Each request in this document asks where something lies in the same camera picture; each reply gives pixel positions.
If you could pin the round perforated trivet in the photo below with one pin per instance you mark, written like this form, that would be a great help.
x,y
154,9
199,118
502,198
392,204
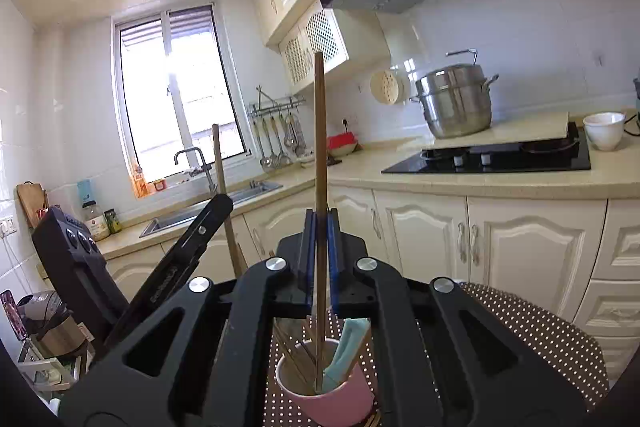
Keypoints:
x,y
385,87

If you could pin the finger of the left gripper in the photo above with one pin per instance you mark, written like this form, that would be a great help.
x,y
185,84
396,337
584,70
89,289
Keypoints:
x,y
174,269

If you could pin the window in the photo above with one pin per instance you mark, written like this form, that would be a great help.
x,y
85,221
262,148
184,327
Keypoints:
x,y
173,88

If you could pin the white bowl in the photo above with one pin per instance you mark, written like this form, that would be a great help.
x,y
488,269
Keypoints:
x,y
605,130

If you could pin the lower cabinets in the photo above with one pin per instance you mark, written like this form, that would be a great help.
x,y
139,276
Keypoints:
x,y
572,249

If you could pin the brown polka dot tablecloth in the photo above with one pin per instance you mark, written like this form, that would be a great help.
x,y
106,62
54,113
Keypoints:
x,y
570,351

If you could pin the hanging utensil rack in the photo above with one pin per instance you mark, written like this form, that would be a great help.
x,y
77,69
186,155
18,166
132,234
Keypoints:
x,y
277,129

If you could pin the red container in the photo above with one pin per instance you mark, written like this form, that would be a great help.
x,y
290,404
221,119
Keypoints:
x,y
334,142

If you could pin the steel steamer pot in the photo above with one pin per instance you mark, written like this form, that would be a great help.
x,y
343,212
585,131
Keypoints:
x,y
455,99

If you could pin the steel sink faucet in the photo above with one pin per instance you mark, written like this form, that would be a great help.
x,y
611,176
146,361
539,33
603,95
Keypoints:
x,y
202,167

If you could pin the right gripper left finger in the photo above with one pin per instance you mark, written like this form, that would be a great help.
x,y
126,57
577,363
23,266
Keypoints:
x,y
202,358

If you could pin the black gas stove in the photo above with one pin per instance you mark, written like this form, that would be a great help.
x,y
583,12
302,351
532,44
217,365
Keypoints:
x,y
554,155

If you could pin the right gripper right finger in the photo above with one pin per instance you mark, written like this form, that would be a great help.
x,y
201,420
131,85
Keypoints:
x,y
443,359

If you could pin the jar with white label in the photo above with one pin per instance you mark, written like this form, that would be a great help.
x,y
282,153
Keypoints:
x,y
95,220

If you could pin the pink utensil holder cup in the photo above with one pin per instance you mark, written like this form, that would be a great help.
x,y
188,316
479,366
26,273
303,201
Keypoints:
x,y
347,404

